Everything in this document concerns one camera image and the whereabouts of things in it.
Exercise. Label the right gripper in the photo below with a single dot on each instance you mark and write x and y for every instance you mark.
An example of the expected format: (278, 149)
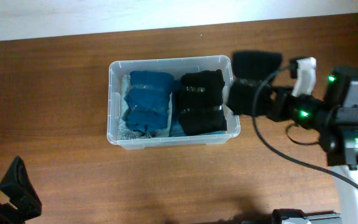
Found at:
(284, 110)

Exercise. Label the small black taped garment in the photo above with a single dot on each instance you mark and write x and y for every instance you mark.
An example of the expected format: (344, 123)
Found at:
(251, 68)

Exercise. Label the large black taped garment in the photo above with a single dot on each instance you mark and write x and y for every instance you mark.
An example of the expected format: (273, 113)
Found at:
(205, 81)

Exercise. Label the dark blue jeans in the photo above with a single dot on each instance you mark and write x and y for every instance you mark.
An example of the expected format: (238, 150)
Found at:
(176, 127)

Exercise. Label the teal taped shirt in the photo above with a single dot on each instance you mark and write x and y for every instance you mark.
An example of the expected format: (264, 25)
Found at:
(148, 100)

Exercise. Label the light blue jeans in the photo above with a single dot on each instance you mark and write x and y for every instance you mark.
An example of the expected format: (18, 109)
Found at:
(124, 133)

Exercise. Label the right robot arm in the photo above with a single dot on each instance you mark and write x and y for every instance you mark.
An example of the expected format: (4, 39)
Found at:
(335, 118)

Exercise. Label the clear plastic storage container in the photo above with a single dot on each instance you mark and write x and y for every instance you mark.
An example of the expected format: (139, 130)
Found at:
(177, 67)

